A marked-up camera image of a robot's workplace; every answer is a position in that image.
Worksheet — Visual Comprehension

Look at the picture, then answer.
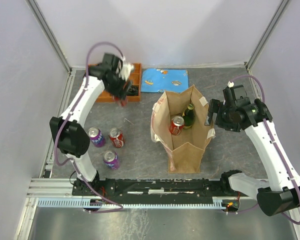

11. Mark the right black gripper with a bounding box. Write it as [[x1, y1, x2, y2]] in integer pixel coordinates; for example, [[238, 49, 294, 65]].
[[204, 99, 241, 133]]

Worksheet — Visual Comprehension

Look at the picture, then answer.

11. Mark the red coke can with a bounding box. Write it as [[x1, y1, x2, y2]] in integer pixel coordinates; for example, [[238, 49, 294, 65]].
[[109, 127, 125, 148], [169, 115, 185, 136], [113, 96, 128, 107]]

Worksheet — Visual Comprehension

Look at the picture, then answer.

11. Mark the green glass bottle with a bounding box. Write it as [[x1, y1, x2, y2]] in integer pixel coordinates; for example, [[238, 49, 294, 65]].
[[181, 103, 195, 129]]

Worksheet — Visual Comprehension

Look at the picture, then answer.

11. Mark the brown canvas tote bag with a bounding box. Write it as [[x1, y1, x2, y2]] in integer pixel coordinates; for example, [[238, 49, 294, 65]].
[[150, 85, 215, 174]]

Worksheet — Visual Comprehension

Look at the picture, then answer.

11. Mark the red coke can front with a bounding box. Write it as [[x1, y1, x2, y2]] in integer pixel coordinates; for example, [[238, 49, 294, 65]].
[[109, 127, 125, 148]]

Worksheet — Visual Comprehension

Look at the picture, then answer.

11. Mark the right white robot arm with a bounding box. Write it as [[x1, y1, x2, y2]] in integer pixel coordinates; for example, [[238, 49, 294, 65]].
[[205, 82, 300, 216]]

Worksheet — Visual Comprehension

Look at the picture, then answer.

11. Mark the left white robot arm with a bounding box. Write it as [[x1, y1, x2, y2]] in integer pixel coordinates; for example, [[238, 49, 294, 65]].
[[49, 53, 135, 195]]

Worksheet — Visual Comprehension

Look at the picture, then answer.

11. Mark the dark rolled sock right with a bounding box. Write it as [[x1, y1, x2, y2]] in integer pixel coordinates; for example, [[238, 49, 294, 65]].
[[127, 85, 139, 97]]

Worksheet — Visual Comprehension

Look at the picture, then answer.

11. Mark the orange wooden divider tray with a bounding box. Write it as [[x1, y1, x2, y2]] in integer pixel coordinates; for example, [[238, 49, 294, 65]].
[[96, 63, 142, 103]]

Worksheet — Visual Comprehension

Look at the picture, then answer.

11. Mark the blue patterned cloth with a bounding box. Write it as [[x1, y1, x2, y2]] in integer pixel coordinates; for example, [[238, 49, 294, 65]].
[[140, 68, 189, 93]]

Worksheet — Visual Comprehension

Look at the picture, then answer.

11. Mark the purple fanta can left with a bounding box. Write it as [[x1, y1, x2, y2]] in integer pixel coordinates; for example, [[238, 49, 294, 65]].
[[88, 127, 106, 148]]

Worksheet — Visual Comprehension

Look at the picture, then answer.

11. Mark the purple fanta can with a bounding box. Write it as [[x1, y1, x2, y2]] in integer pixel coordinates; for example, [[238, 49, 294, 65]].
[[103, 150, 120, 170], [88, 127, 106, 148]]

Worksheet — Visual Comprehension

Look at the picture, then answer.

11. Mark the purple fanta can front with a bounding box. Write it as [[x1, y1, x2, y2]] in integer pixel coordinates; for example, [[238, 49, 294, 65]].
[[103, 150, 120, 170]]

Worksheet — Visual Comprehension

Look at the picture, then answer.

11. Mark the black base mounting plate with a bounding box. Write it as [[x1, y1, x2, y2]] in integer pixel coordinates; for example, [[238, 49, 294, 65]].
[[72, 177, 251, 205]]

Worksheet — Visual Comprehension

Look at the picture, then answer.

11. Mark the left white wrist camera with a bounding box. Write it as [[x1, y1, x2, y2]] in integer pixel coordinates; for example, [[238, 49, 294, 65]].
[[118, 56, 135, 82]]

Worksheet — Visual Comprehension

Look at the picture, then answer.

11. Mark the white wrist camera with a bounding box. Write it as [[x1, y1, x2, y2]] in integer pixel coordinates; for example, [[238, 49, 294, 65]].
[[118, 56, 135, 82], [227, 81, 234, 88]]

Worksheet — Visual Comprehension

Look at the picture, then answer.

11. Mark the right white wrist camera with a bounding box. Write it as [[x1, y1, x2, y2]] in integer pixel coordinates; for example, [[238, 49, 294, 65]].
[[227, 81, 234, 88]]

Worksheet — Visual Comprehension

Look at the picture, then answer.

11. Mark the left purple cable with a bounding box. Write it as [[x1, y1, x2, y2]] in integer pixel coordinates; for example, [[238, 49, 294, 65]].
[[53, 41, 127, 215]]

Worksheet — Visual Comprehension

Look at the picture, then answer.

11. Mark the left aluminium corner post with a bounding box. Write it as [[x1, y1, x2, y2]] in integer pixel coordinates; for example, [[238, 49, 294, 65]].
[[25, 0, 72, 72]]

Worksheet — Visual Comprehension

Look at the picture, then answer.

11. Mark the aluminium corner post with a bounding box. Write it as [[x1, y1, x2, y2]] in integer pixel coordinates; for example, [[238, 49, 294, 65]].
[[245, 0, 291, 71], [25, 0, 72, 72]]

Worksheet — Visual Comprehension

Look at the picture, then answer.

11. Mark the right aluminium corner post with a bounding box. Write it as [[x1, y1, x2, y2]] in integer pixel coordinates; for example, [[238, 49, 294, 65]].
[[245, 0, 291, 71]]

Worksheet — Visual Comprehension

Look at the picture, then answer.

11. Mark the light blue cable duct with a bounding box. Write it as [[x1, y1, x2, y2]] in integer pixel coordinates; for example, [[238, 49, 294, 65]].
[[37, 197, 239, 210]]

